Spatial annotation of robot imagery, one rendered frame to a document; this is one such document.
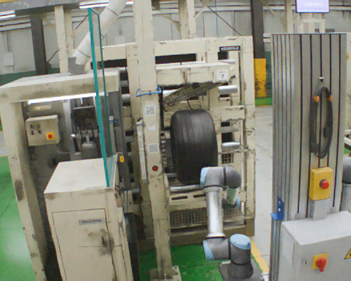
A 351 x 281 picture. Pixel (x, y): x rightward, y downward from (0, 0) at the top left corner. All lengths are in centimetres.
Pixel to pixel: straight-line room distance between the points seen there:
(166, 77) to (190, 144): 63
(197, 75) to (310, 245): 190
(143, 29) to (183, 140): 84
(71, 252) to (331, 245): 144
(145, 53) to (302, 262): 182
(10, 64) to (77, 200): 1037
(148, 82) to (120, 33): 905
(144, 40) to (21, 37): 967
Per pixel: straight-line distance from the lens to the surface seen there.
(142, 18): 278
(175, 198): 299
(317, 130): 165
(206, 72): 310
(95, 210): 216
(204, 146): 273
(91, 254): 230
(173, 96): 322
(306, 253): 160
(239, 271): 220
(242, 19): 1237
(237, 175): 223
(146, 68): 278
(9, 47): 1237
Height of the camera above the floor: 204
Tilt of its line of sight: 16 degrees down
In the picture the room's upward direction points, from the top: 4 degrees counter-clockwise
